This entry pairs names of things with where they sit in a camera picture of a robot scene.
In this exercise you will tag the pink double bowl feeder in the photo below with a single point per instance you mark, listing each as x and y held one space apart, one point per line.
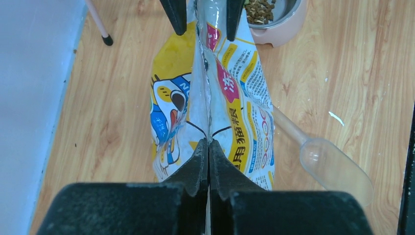
283 32

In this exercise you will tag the pink music stand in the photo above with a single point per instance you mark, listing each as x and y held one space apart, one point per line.
107 39

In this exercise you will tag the pet food bag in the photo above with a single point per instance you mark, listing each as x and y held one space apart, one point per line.
205 86

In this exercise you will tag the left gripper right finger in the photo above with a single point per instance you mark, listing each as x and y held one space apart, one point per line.
240 207

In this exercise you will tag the clear plastic scoop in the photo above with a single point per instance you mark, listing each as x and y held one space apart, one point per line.
326 163

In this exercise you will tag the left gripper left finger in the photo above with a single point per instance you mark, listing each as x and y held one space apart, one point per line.
176 206

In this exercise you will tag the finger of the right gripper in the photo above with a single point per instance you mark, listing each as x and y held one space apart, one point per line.
233 14
176 13

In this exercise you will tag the left steel bowl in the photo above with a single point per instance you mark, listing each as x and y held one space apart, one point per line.
282 11

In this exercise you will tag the brown kibble in bowl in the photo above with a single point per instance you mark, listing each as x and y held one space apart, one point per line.
259 11

